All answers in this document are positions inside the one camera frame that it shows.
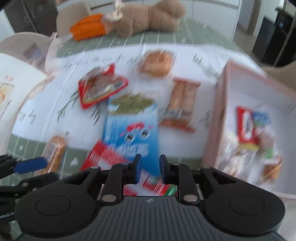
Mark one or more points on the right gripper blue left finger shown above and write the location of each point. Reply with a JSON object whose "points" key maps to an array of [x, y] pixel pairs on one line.
{"points": [[137, 168]]}

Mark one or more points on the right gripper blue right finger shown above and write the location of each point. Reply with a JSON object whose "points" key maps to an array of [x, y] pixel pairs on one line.
{"points": [[164, 168]]}

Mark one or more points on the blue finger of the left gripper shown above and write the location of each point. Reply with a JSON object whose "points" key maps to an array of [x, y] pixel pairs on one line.
{"points": [[31, 165]]}

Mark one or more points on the long bread loaf pack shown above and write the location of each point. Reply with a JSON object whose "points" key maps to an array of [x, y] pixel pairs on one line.
{"points": [[54, 152]]}

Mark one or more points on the red striped snack packet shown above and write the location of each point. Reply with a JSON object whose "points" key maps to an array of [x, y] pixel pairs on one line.
{"points": [[106, 157]]}

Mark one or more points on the blue seaweed snack bag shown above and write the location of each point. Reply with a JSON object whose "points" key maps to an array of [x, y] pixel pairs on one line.
{"points": [[131, 127]]}

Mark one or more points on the biscuit pack red ends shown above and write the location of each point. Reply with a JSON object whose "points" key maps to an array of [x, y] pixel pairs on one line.
{"points": [[179, 112]]}

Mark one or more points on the small red spicy snack packet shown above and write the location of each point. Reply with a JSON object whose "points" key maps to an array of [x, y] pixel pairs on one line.
{"points": [[245, 129]]}

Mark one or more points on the red meat snack bag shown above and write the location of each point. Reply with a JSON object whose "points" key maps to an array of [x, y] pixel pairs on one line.
{"points": [[99, 84]]}

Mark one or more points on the round bread bun pack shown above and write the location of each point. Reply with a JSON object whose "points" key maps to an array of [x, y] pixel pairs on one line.
{"points": [[157, 63]]}

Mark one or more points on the small cake clear blue pack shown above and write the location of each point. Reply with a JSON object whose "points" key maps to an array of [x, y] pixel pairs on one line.
{"points": [[265, 135]]}

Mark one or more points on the small orange candy packet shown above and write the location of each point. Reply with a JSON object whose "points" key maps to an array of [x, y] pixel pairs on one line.
{"points": [[271, 170]]}

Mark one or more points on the white printed table runner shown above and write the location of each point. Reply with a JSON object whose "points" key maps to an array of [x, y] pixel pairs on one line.
{"points": [[57, 110]]}

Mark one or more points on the cream tote bag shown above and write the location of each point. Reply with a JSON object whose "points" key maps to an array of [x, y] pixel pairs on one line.
{"points": [[24, 73]]}

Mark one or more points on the pink cardboard box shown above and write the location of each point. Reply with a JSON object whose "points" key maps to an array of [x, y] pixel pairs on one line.
{"points": [[242, 86]]}

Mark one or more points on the orange tissue pouch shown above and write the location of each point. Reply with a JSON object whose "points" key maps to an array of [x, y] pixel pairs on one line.
{"points": [[89, 27]]}

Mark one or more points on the brown plush rabbit toy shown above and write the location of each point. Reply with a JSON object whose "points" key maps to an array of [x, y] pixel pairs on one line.
{"points": [[135, 18]]}

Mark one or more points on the beige chair left side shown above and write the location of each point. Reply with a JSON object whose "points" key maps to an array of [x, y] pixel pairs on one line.
{"points": [[70, 15]]}

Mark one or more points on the black water dispenser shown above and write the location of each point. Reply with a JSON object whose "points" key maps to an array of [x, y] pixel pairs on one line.
{"points": [[271, 38]]}

